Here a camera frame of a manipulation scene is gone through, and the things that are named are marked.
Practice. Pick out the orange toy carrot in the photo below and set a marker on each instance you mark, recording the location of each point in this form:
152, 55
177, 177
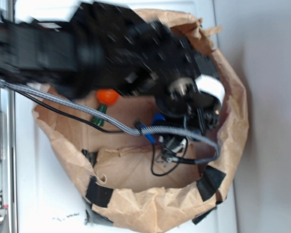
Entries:
106, 97

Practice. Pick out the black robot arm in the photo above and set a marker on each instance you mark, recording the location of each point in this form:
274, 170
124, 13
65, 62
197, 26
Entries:
68, 55

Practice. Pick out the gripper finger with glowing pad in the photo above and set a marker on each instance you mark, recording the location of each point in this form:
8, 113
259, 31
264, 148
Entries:
210, 85

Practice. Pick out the brown paper bag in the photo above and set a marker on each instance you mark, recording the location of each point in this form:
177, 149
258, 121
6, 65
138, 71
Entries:
112, 172

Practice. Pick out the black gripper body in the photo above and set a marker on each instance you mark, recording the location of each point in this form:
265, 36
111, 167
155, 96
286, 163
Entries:
147, 59

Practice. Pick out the blue sponge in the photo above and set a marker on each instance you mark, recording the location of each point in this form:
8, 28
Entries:
158, 118

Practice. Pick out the aluminium frame rail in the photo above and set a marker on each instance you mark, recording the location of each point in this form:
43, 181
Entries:
8, 202

